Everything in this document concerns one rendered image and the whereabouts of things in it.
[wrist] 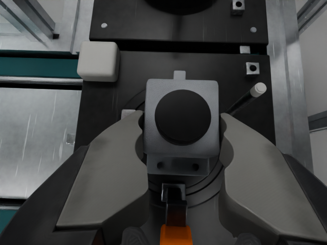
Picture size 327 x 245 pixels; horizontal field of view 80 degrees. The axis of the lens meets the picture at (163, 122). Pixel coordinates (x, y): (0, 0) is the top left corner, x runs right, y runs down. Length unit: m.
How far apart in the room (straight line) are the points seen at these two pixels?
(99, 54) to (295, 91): 0.25
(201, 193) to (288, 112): 0.16
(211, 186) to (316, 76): 0.32
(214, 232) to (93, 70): 0.23
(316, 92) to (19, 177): 0.51
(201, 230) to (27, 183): 0.25
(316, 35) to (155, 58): 0.34
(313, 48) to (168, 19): 0.30
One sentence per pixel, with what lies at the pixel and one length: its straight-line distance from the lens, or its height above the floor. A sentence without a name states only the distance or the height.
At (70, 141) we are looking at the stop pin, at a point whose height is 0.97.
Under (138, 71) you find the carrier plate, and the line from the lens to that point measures 0.26.
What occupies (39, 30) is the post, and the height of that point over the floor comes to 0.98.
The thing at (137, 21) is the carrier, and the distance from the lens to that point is 0.30.
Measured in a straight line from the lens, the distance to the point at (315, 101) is 0.45.
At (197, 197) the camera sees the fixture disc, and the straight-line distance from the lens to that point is 0.22.
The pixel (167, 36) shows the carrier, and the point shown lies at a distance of 0.29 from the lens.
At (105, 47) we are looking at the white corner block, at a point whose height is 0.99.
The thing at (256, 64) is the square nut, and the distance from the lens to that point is 0.28.
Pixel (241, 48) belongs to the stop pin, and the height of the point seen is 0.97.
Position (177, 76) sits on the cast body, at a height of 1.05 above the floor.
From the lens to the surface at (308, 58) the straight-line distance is 0.48.
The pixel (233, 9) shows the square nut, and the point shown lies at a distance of 0.31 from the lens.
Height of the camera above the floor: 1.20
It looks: 78 degrees down
